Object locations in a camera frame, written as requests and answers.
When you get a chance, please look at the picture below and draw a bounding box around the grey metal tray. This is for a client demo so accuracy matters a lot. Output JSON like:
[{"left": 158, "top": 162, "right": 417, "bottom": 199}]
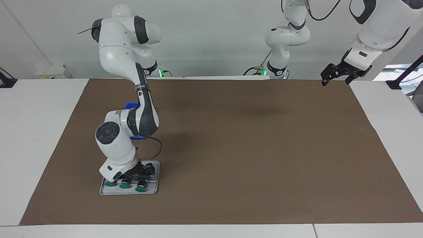
[{"left": 99, "top": 161, "right": 161, "bottom": 195}]

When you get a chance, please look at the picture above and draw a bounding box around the blue plastic bin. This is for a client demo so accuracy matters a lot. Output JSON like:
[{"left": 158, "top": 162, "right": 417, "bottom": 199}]
[{"left": 124, "top": 102, "right": 146, "bottom": 140}]

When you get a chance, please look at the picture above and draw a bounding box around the grey chair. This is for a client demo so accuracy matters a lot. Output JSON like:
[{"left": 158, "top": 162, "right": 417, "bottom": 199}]
[{"left": 406, "top": 90, "right": 423, "bottom": 113}]

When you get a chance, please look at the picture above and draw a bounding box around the brown table mat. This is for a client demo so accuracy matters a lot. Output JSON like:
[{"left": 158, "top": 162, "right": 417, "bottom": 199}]
[{"left": 19, "top": 78, "right": 423, "bottom": 226}]

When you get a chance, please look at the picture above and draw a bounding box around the white box yellow label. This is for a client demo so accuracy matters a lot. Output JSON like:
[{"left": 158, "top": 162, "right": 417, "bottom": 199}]
[{"left": 35, "top": 64, "right": 72, "bottom": 79}]

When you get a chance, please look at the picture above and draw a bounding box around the black stand base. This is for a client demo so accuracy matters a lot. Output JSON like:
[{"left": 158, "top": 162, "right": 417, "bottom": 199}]
[{"left": 0, "top": 68, "right": 18, "bottom": 88}]

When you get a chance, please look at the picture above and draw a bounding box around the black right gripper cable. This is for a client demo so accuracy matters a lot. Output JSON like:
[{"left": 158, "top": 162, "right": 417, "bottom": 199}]
[{"left": 136, "top": 136, "right": 163, "bottom": 163}]

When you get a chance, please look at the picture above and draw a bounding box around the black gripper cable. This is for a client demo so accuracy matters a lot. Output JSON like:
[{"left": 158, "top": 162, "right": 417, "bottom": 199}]
[
  {"left": 306, "top": 0, "right": 342, "bottom": 21},
  {"left": 136, "top": 136, "right": 163, "bottom": 163}
]

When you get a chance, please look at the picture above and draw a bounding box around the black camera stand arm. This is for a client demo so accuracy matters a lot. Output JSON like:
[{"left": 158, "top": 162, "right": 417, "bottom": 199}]
[{"left": 386, "top": 55, "right": 423, "bottom": 90}]

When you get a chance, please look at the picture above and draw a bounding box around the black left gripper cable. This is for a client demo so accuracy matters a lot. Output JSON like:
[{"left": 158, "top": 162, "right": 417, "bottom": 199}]
[{"left": 306, "top": 0, "right": 342, "bottom": 21}]

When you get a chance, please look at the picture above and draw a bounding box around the black left base cable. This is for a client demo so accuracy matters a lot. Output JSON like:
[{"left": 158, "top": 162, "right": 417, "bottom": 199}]
[{"left": 244, "top": 51, "right": 273, "bottom": 76}]

